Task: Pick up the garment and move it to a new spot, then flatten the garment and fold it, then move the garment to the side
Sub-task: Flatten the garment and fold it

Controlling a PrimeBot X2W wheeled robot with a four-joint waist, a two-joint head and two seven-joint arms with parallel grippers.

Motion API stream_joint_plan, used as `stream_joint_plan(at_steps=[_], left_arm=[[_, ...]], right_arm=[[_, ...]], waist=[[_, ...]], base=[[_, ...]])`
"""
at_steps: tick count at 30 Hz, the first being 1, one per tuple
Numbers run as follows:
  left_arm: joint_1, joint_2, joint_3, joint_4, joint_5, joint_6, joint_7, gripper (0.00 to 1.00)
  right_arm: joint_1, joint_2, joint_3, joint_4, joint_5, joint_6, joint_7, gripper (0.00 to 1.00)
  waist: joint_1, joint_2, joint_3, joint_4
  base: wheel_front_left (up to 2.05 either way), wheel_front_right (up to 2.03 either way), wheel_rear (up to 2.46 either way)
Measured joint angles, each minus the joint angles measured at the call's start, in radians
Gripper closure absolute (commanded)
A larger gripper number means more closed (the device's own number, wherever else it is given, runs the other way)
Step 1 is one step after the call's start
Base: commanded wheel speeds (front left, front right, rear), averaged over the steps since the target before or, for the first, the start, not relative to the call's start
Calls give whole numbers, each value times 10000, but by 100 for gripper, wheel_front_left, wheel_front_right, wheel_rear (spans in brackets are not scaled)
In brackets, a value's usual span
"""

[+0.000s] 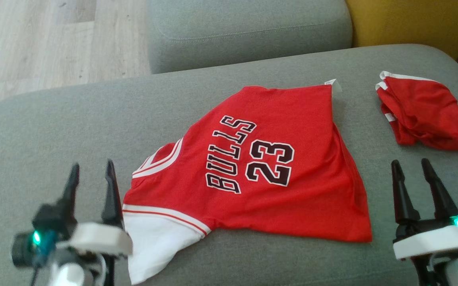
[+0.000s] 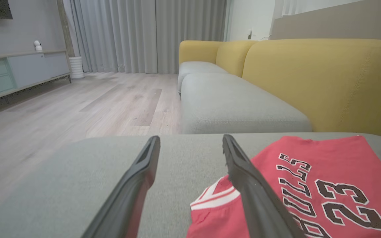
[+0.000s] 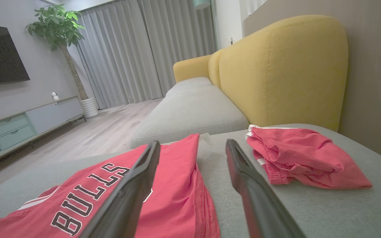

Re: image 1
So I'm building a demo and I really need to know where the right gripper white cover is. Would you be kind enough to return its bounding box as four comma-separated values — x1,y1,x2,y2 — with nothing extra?
391,158,458,261

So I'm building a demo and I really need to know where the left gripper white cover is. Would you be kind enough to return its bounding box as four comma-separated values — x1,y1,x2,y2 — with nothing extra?
12,159,134,267

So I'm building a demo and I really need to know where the red basketball shorts white trim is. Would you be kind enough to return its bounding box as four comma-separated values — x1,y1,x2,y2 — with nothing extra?
375,70,458,151

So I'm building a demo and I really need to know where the red Bulls basketball jersey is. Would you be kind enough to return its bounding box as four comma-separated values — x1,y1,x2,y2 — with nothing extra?
122,78,373,285

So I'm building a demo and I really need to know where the large grey sofa seat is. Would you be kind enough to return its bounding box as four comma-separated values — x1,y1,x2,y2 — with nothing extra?
0,44,458,286

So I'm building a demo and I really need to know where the large yellow sofa backrest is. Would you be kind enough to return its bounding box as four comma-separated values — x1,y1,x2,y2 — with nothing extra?
345,0,458,60

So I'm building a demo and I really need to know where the medium grey sofa seat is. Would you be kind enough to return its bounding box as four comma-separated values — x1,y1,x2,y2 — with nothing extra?
146,0,353,75

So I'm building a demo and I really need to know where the left camera cable blue connector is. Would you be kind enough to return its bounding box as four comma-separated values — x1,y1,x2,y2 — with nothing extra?
29,230,59,286

